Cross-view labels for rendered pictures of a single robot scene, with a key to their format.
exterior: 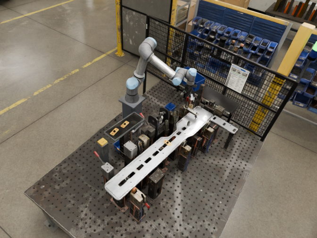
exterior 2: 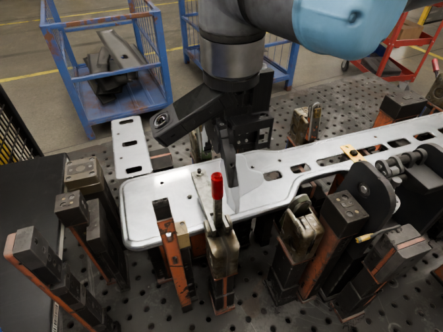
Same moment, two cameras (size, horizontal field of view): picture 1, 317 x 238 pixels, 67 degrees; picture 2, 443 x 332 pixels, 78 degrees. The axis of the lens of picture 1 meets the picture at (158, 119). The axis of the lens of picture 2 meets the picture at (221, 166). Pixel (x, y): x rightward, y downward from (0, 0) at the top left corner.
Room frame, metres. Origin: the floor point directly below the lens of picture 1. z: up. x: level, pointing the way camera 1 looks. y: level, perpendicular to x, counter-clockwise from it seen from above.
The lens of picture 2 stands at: (2.17, -0.08, 1.55)
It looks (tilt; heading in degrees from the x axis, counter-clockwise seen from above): 45 degrees down; 215
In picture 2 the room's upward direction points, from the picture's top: straight up
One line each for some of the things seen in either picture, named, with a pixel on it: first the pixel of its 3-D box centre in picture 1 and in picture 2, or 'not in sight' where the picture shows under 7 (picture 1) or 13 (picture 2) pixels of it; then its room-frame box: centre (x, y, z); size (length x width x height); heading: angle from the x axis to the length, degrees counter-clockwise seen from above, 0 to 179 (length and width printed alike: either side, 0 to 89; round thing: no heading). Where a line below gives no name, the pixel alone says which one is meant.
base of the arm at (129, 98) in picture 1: (132, 95); not in sight; (1.91, 0.30, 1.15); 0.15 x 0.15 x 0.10
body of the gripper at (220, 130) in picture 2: (188, 88); (235, 109); (1.89, -0.26, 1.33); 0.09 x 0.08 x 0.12; 144
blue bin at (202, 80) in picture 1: (190, 78); not in sight; (2.40, -0.33, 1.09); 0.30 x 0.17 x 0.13; 45
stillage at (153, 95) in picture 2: not in sight; (109, 53); (0.65, -2.43, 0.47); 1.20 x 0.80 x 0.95; 59
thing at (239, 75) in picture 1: (237, 78); not in sight; (2.21, -0.79, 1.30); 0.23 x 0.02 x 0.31; 54
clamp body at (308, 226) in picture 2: (169, 125); (290, 261); (1.80, -0.13, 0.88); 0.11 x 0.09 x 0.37; 54
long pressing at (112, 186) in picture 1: (166, 144); (356, 152); (1.43, -0.11, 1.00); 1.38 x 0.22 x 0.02; 144
